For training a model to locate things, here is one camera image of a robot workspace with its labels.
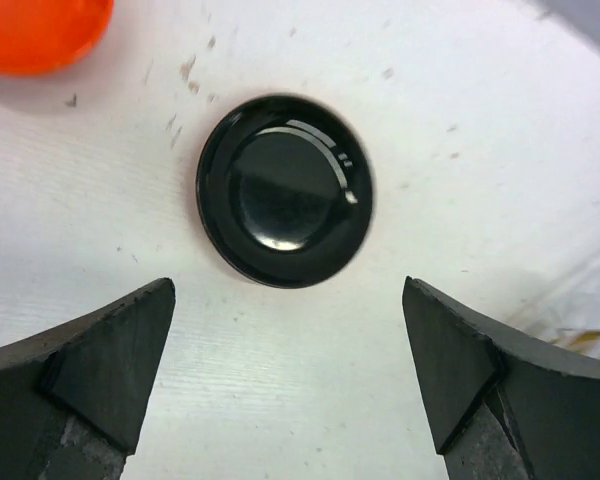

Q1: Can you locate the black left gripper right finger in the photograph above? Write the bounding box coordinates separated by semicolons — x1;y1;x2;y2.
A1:
402;278;600;479

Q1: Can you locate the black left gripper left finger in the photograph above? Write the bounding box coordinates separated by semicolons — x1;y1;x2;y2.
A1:
0;278;176;479

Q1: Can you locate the black plastic plate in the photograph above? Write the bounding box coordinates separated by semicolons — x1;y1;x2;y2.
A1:
195;94;374;289

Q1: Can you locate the orange plastic bowl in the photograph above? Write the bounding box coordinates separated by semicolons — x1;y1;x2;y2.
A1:
0;0;114;76

